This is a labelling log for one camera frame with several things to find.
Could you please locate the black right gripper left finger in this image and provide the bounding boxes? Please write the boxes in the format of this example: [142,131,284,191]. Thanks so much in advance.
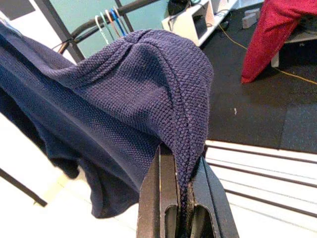
[136,145,181,238]

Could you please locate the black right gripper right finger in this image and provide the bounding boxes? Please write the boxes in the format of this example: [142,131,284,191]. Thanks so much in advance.
[186,155,240,238]

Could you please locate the dark navy blue shirt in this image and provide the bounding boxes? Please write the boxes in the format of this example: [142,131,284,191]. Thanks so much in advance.
[0,21,215,238]

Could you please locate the mint green plastic hanger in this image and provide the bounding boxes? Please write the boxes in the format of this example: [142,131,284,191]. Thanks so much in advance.
[100,11,116,42]

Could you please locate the blue plastic hanger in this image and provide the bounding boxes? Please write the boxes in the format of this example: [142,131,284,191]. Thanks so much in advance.
[110,7,130,37]

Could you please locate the orange plastic hanger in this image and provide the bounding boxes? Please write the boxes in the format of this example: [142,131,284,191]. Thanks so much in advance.
[105,9,122,38]

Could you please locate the white plastic hanger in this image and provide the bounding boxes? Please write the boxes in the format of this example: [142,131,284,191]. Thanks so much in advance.
[95,14,111,46]

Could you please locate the black sliding door floor track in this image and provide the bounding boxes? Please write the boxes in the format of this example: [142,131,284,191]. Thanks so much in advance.
[205,140,317,219]

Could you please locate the black clothes rack leg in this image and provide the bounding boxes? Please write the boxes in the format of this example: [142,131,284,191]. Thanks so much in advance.
[0,168,48,208]

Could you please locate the white shelf unit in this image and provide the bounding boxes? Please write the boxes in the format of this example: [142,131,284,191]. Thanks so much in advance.
[161,0,240,47]

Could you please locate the red cloth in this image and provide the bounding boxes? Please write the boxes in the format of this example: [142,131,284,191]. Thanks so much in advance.
[241,0,317,84]

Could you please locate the small grey box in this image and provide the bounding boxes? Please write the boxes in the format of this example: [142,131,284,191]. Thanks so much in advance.
[241,8,261,29]

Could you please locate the black bag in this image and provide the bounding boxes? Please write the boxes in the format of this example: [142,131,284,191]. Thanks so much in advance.
[167,0,192,16]

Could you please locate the white table frame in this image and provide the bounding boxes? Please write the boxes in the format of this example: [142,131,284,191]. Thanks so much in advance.
[270,31,317,68]

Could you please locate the yellow cable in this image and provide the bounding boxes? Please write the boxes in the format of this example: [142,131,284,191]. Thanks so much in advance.
[217,23,317,86]

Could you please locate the black upright post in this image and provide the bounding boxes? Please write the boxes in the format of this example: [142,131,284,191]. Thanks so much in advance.
[114,0,135,33]

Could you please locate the black clothes rail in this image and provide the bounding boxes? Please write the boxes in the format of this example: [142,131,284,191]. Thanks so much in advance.
[57,0,161,55]

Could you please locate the black wall trim strip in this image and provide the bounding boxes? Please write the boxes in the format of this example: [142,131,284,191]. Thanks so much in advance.
[34,0,85,64]

